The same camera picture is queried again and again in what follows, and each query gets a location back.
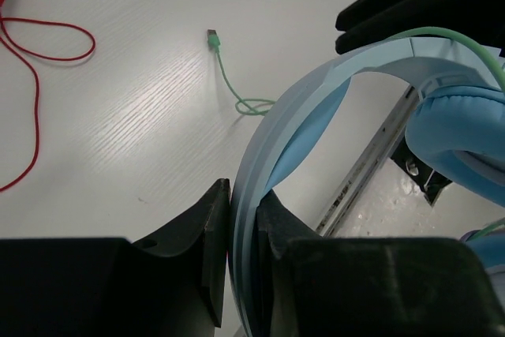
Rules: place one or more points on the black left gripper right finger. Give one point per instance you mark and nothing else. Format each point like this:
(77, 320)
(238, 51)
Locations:
(307, 285)

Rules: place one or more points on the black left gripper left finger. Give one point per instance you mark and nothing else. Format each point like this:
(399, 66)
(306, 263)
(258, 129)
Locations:
(172, 278)

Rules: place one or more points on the light blue headphones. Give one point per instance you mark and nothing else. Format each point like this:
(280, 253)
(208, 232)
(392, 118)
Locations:
(458, 130)

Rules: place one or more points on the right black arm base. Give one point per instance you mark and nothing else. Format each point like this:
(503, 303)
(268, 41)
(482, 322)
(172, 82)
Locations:
(430, 182)

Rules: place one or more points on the white foam front board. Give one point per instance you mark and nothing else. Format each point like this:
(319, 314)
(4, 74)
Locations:
(391, 204)

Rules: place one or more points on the aluminium front rail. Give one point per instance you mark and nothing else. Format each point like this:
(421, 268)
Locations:
(380, 148)

